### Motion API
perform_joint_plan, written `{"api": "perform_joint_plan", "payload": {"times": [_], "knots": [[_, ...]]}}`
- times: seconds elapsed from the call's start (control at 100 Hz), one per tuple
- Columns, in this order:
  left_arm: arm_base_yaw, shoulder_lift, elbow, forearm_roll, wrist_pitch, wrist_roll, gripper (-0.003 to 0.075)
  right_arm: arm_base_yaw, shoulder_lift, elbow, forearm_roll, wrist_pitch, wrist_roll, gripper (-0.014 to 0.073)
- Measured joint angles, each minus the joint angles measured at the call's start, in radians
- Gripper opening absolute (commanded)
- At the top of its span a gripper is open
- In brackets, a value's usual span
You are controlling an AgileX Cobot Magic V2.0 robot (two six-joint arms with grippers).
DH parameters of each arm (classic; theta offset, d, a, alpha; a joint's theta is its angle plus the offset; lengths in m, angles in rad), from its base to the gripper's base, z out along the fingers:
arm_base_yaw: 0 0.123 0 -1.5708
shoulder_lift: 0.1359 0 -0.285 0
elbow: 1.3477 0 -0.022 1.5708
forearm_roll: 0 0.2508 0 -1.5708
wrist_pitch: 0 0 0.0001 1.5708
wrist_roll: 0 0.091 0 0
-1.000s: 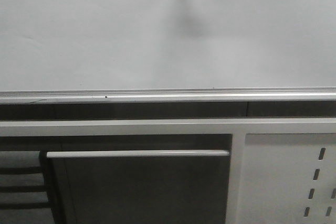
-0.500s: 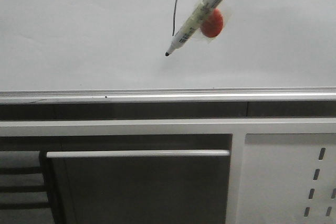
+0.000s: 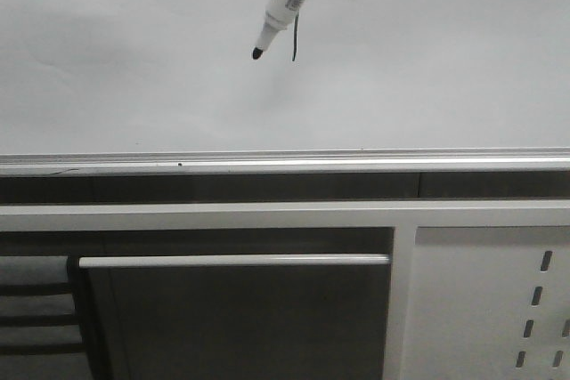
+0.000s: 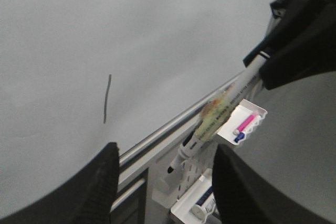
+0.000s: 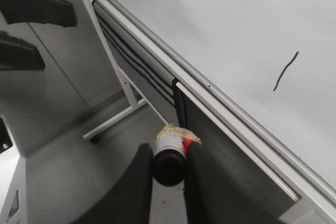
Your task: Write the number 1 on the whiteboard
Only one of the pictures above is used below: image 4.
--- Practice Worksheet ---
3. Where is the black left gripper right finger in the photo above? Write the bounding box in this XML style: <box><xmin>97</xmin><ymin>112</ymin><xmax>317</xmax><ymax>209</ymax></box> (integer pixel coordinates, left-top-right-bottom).
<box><xmin>212</xmin><ymin>144</ymin><xmax>335</xmax><ymax>223</ymax></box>

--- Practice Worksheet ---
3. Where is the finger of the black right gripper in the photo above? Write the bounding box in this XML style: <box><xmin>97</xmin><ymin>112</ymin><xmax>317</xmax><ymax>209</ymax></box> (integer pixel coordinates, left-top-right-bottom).
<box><xmin>244</xmin><ymin>0</ymin><xmax>335</xmax><ymax>66</ymax></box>
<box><xmin>259</xmin><ymin>3</ymin><xmax>335</xmax><ymax>90</ymax></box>

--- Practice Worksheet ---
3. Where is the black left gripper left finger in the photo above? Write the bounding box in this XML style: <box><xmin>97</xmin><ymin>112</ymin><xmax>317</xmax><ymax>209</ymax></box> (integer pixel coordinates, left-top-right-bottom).
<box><xmin>1</xmin><ymin>142</ymin><xmax>120</xmax><ymax>223</ymax></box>

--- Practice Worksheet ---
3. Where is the white black-tipped whiteboard marker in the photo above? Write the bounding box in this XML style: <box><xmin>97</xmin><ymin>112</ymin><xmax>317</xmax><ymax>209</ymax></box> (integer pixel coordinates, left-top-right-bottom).
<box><xmin>167</xmin><ymin>50</ymin><xmax>271</xmax><ymax>174</ymax></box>

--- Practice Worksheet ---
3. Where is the large white whiteboard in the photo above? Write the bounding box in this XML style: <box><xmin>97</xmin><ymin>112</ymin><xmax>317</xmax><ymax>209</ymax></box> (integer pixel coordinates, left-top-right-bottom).
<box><xmin>1</xmin><ymin>0</ymin><xmax>273</xmax><ymax>217</ymax></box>

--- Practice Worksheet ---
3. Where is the white blue-labelled marker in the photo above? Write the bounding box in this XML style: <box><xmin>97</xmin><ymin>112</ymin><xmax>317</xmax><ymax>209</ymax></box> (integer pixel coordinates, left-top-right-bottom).
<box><xmin>191</xmin><ymin>186</ymin><xmax>216</xmax><ymax>221</ymax></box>

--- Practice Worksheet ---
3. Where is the blue marker cap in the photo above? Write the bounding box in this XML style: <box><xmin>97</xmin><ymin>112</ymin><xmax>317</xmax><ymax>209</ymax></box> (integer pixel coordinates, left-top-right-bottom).
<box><xmin>234</xmin><ymin>132</ymin><xmax>245</xmax><ymax>143</ymax></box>

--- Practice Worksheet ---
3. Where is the lower white pegboard tray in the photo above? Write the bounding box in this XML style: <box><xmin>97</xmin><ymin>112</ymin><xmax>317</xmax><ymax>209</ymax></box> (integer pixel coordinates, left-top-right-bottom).
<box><xmin>170</xmin><ymin>168</ymin><xmax>212</xmax><ymax>224</ymax></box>

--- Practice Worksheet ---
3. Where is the white pegboard tray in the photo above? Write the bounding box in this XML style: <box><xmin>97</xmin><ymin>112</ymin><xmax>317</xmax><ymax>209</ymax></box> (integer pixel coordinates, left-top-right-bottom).
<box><xmin>216</xmin><ymin>99</ymin><xmax>268</xmax><ymax>146</ymax></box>
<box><xmin>170</xmin><ymin>168</ymin><xmax>212</xmax><ymax>224</ymax></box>

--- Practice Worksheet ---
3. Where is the white perforated pegboard panel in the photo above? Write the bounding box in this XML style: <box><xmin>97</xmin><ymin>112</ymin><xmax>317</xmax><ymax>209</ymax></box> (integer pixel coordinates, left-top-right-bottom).
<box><xmin>152</xmin><ymin>142</ymin><xmax>217</xmax><ymax>209</ymax></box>

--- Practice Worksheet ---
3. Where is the pink marker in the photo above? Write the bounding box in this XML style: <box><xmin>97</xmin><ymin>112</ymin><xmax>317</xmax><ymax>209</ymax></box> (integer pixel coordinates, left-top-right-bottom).
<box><xmin>233</xmin><ymin>114</ymin><xmax>256</xmax><ymax>135</ymax></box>

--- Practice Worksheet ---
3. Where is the upper white pegboard tray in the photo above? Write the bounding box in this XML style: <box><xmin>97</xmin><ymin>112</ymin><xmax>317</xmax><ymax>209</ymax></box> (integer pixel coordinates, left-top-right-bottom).
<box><xmin>216</xmin><ymin>99</ymin><xmax>268</xmax><ymax>146</ymax></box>

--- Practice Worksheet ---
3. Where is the dark cabinet panel with handle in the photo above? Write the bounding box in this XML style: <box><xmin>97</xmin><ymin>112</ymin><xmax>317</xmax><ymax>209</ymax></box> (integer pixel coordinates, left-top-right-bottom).
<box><xmin>109</xmin><ymin>169</ymin><xmax>148</xmax><ymax>223</ymax></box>

